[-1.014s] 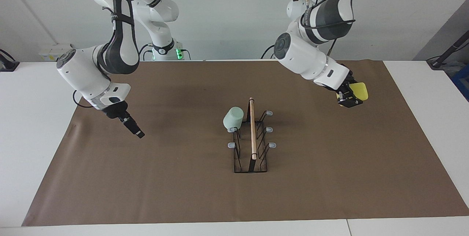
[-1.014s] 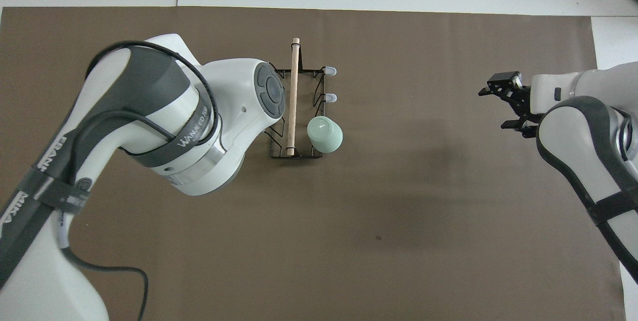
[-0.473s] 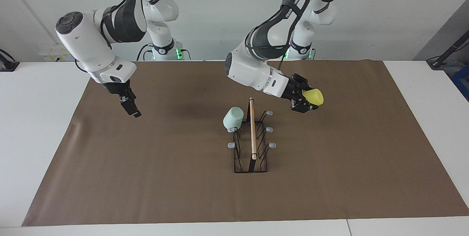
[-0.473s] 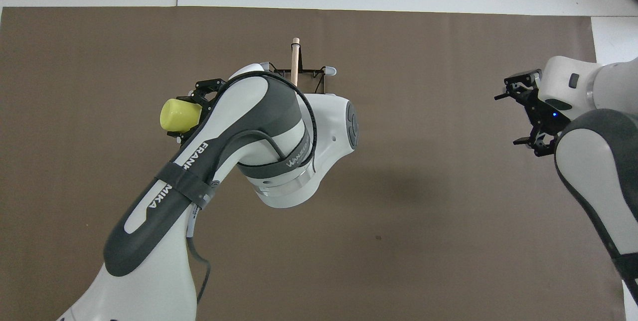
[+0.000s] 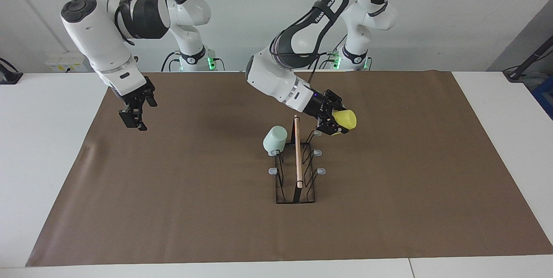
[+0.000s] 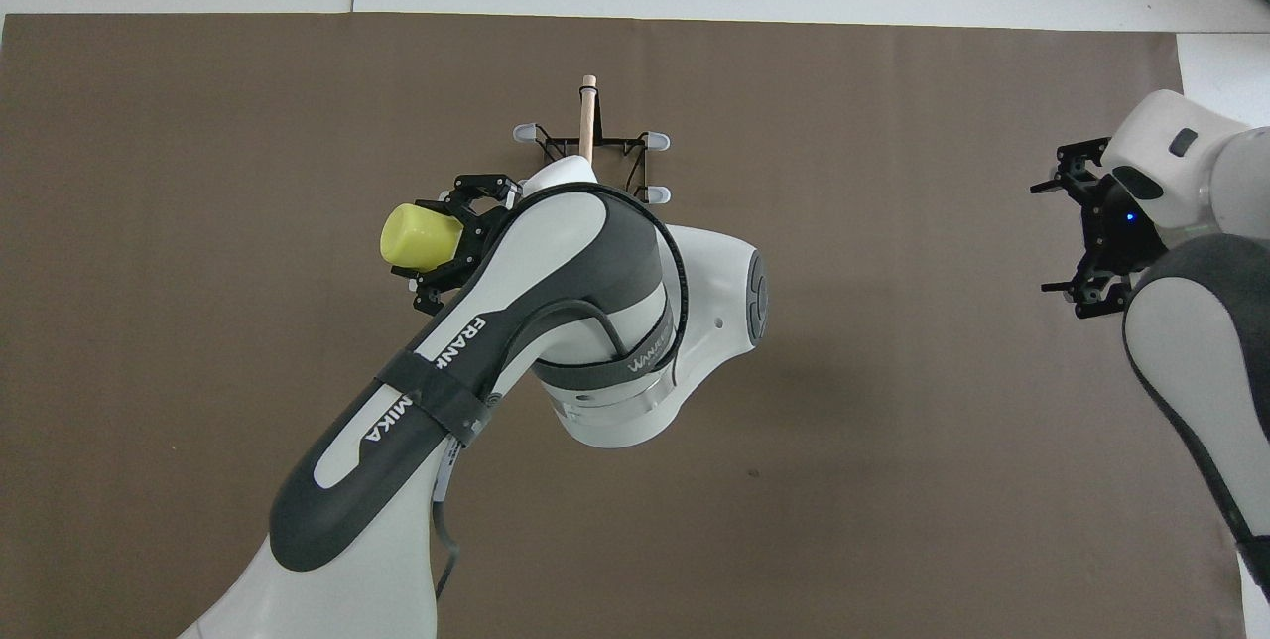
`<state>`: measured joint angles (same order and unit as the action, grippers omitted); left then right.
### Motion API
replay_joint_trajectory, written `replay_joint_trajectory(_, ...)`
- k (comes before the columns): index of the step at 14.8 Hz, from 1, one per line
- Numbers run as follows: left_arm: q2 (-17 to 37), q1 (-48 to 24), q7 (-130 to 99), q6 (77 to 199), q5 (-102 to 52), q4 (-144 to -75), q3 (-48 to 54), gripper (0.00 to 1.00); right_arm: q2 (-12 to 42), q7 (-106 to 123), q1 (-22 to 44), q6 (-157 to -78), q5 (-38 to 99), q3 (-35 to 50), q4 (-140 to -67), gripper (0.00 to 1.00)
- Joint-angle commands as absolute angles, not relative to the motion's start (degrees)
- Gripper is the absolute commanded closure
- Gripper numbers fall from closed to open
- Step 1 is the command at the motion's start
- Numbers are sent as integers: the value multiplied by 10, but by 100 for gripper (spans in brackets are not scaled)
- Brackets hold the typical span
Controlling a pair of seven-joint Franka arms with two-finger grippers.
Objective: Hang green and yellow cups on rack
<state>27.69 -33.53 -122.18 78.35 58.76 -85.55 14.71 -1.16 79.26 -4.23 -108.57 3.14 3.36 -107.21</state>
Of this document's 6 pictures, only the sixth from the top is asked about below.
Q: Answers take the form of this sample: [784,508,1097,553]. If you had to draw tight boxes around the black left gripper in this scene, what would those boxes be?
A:
[388,173,524,318]

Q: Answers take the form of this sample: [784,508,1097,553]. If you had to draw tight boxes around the brown table mat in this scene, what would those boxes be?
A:
[0,11,1248,639]

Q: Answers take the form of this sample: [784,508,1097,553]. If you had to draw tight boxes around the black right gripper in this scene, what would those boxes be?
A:
[1028,134,1174,322]

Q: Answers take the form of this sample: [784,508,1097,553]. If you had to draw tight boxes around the yellow plastic cup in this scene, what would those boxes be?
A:
[379,202,465,274]

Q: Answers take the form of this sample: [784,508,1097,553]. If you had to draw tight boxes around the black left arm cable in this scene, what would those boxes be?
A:
[429,183,689,603]

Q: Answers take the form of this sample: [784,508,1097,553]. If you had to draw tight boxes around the black wire cup rack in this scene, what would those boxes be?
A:
[512,73,673,215]

